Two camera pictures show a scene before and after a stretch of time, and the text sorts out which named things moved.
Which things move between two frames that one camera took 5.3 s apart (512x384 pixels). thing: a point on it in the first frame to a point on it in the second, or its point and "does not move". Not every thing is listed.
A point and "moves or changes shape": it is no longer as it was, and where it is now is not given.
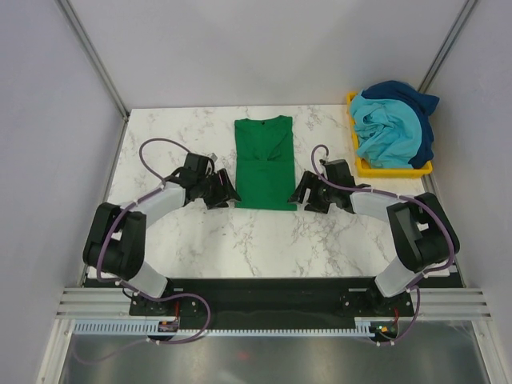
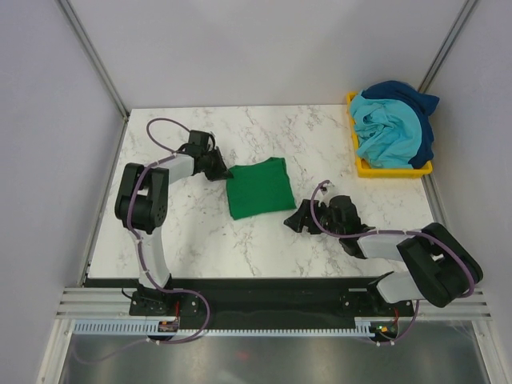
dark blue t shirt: x=422 y=105 does not move
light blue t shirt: x=388 y=135 does not move
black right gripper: x=310 y=182 to x=297 y=220
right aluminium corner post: x=447 y=45 does not move
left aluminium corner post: x=94 y=58 does not move
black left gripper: x=226 y=187 to x=222 y=172
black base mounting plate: x=364 y=300 does not move
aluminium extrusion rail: x=427 y=303 does not move
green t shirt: x=265 y=163 moves or changes shape
